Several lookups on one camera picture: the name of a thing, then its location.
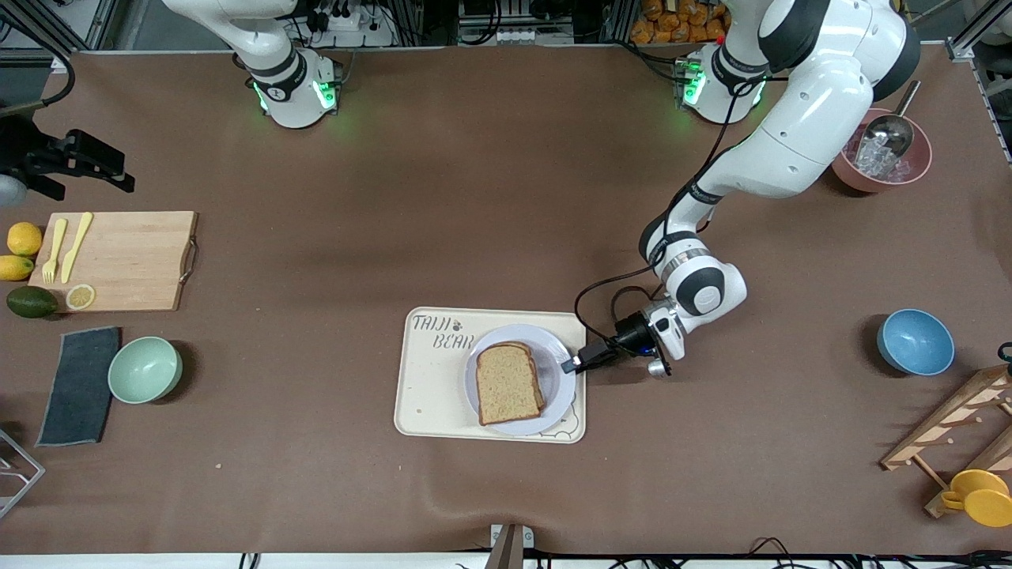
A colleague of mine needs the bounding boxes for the round yellow lemon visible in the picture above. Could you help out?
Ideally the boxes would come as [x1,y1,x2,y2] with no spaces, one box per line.
[7,222,43,257]

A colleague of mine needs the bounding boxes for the pale lilac round plate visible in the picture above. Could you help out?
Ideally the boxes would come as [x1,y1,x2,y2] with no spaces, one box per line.
[463,323,578,437]

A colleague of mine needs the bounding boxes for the plain brown bread slice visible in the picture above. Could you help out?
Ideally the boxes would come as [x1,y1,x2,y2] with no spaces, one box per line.
[474,341,543,427]

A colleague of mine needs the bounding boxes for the aluminium frame post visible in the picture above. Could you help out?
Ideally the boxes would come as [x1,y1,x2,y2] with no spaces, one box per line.
[0,0,119,73]
[945,0,1012,64]

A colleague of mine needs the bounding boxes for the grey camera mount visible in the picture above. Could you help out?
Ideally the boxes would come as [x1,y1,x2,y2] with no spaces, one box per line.
[484,523,535,569]

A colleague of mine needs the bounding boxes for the yellow cup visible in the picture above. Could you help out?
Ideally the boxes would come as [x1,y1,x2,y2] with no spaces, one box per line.
[941,469,1012,528]

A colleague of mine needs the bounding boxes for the wooden cutting board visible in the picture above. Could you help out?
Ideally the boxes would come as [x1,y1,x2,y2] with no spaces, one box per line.
[28,210,200,313]

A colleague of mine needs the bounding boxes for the yellow plastic knife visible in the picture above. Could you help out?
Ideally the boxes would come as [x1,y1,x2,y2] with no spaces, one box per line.
[61,212,94,285]

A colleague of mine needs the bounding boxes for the dark grey cloth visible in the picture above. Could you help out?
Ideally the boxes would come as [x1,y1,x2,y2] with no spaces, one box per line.
[36,326,123,448]

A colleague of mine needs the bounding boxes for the mint green bowl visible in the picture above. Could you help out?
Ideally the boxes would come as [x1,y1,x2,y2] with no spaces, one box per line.
[108,337,183,405]

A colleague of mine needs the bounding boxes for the clear ice cubes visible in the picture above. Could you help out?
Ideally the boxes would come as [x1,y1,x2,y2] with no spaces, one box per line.
[852,134,912,180]

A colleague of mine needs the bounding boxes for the orange pastries pile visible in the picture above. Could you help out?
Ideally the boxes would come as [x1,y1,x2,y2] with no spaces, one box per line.
[630,0,732,46]

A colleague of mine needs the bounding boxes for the yellow plastic fork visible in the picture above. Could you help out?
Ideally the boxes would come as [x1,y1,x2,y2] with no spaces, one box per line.
[42,218,69,285]

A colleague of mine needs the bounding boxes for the white power strip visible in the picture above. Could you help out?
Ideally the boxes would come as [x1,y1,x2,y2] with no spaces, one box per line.
[304,6,396,48]

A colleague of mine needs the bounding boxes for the green avocado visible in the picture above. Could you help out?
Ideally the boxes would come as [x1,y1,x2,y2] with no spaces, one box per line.
[6,285,60,319]

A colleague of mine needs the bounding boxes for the metal wire basket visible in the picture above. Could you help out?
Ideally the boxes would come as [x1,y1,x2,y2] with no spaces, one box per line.
[0,427,47,520]

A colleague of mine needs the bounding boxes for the metal scoop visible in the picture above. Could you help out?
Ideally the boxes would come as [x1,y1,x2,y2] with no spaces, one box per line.
[862,79,923,163]

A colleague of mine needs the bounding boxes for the blue bowl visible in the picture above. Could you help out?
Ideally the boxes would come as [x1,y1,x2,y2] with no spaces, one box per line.
[876,308,956,377]

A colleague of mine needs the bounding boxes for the wooden rack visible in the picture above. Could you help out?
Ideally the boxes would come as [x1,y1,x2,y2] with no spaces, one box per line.
[880,364,1012,520]

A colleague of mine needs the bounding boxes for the cream bear print tray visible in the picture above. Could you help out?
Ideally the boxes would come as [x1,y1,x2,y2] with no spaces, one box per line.
[394,307,587,445]

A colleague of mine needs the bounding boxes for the pink bowl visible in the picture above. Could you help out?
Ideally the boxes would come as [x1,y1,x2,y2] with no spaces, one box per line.
[832,108,934,193]

